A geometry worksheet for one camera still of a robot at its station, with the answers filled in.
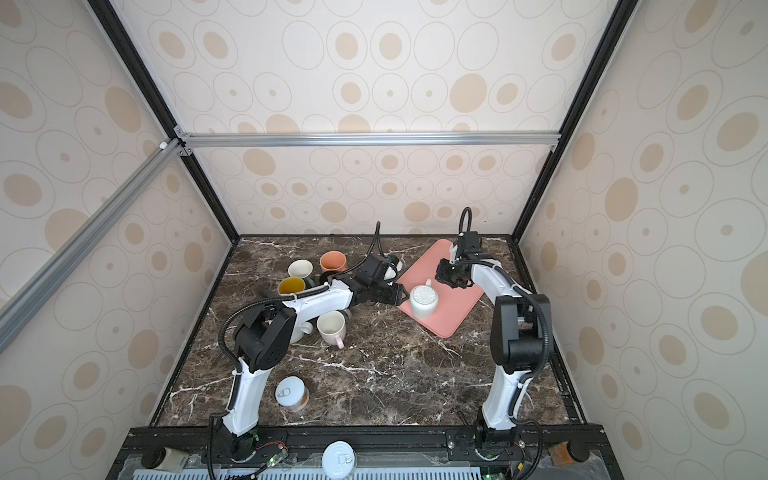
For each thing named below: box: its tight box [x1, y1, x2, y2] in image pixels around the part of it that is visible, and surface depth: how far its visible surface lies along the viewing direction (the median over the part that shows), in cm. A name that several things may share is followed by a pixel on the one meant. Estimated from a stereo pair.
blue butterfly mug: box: [277, 276, 306, 301], surface depth 95 cm
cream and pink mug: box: [320, 250, 348, 272], surface depth 105 cm
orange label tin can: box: [275, 376, 310, 412], surface depth 79 cm
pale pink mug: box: [317, 310, 346, 350], surface depth 88 cm
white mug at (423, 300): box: [409, 278, 439, 320], surface depth 94 cm
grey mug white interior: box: [287, 258, 315, 279], surface depth 102 cm
